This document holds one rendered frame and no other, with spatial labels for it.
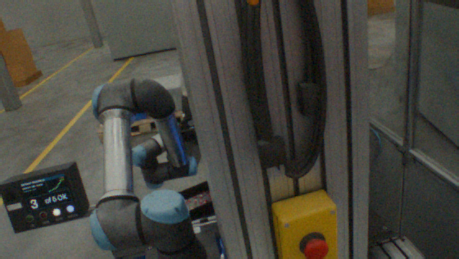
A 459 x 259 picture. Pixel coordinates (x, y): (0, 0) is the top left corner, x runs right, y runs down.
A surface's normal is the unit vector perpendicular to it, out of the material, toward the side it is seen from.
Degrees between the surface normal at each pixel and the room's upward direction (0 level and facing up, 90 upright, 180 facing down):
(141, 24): 90
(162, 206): 8
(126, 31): 90
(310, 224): 90
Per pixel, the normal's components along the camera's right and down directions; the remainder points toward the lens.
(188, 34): 0.19, 0.40
